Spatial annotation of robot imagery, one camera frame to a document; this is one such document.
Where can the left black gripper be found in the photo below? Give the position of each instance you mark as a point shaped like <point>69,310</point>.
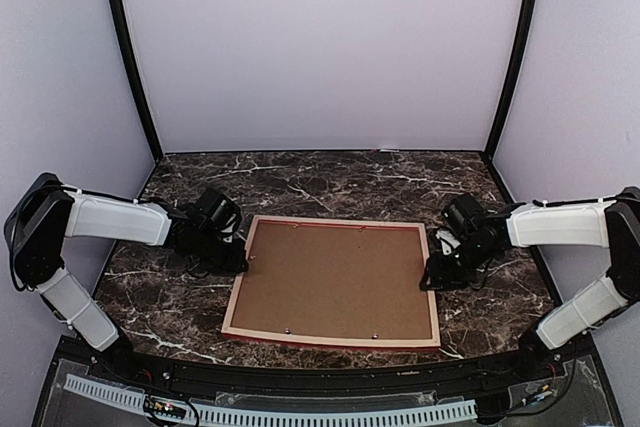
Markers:
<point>232,265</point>

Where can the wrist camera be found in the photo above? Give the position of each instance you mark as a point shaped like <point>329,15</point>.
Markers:
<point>446,240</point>
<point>228,231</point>

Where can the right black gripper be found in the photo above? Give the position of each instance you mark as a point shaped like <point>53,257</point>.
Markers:
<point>442,279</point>

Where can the brown backing board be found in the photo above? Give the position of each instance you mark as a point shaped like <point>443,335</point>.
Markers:
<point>332,277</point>

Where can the white cable tray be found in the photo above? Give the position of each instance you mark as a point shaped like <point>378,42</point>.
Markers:
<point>260,410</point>

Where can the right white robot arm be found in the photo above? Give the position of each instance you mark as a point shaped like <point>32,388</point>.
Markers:
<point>607,227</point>

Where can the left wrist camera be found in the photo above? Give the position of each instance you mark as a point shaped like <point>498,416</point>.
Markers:
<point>228,231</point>

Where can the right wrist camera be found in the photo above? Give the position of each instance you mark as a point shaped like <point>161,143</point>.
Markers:
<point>446,240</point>

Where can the left black corner post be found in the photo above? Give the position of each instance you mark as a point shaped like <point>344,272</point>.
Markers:
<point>134,78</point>

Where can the black front table rail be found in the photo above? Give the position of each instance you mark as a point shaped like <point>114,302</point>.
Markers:
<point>200,380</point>

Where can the red wooden picture frame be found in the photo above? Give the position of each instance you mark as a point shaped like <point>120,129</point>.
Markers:
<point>230,312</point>

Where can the black corner post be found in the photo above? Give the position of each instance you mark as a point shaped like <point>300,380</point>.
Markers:
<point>516,58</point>
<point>134,78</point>

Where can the right black corner post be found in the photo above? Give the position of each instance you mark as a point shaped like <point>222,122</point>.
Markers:
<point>516,58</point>

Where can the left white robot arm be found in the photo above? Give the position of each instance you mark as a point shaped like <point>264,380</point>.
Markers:
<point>51,215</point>

